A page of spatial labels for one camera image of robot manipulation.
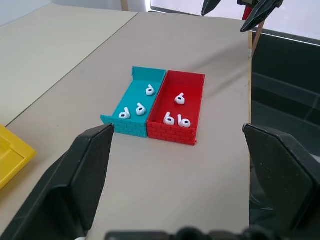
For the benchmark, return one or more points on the teal brick-pattern tray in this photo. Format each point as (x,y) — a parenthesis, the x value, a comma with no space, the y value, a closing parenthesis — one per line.
(135,98)

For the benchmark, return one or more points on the red brick-pattern tray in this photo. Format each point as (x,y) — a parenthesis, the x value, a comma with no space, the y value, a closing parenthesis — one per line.
(190,110)

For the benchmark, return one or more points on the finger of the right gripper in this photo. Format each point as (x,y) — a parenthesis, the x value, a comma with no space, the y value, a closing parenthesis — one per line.
(210,5)
(262,11)

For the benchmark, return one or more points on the yellow plastic tray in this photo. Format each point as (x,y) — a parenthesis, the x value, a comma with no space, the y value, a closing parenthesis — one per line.
(15,155)

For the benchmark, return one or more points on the white earbud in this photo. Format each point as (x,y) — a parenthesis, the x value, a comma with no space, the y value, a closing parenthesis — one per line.
(180,99)
(124,114)
(140,110)
(169,120)
(184,122)
(149,91)

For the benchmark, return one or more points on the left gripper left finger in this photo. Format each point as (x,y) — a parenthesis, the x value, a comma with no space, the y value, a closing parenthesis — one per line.
(62,190)

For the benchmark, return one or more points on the wooden slat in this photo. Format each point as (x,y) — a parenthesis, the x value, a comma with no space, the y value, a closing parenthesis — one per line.
(258,35)

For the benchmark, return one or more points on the wooden post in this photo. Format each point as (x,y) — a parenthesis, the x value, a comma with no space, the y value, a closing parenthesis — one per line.
(124,4)

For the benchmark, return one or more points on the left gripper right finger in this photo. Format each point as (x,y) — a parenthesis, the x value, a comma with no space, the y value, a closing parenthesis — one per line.
(292,180)

